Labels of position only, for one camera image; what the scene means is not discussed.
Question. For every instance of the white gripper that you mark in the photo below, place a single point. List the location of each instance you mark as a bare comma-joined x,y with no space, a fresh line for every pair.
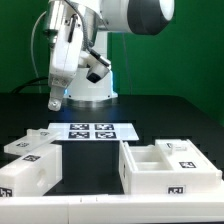
63,64

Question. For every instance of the white cabinet door panel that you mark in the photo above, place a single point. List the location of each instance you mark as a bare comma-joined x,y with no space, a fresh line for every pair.
183,156
32,140

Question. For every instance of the white cabinet body box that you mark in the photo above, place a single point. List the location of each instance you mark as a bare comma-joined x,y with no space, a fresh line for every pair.
142,170

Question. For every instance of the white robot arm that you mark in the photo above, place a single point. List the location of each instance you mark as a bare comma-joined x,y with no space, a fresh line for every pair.
78,72

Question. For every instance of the white cabinet top block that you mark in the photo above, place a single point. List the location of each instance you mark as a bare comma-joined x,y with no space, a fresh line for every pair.
33,174

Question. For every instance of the white fiducial marker base plate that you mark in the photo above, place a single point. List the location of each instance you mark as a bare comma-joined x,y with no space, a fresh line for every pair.
95,131

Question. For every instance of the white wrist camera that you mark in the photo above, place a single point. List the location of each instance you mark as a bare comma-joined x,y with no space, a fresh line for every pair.
98,69

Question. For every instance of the white L-shaped obstacle frame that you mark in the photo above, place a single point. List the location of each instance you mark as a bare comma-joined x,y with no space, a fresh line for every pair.
115,209

